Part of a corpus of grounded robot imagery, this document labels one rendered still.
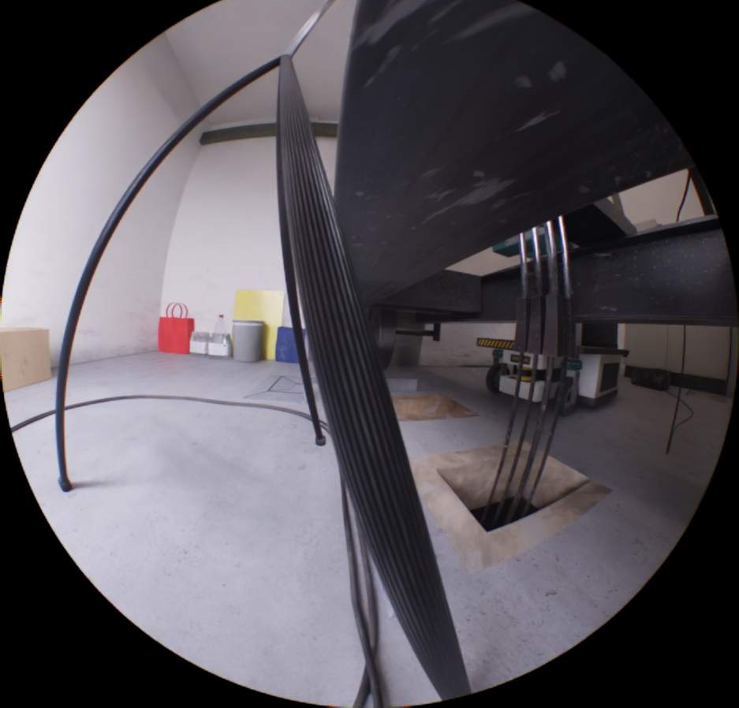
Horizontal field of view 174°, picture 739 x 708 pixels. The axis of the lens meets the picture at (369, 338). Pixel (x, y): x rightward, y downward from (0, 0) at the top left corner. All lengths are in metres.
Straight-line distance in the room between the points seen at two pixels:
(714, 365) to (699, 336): 0.33
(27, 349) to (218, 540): 1.38
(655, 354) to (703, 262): 2.39
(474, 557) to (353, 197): 0.46
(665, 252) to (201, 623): 1.17
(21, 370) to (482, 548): 1.76
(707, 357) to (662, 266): 2.29
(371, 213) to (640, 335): 3.19
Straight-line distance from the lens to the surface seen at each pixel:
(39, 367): 1.66
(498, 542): 0.47
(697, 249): 0.89
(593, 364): 1.29
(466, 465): 0.67
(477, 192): 0.15
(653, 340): 3.21
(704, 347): 3.12
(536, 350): 0.53
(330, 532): 0.44
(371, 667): 0.32
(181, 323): 2.54
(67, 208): 2.16
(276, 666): 0.34
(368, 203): 0.17
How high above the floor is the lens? 0.33
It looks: 2 degrees down
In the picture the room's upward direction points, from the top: 4 degrees clockwise
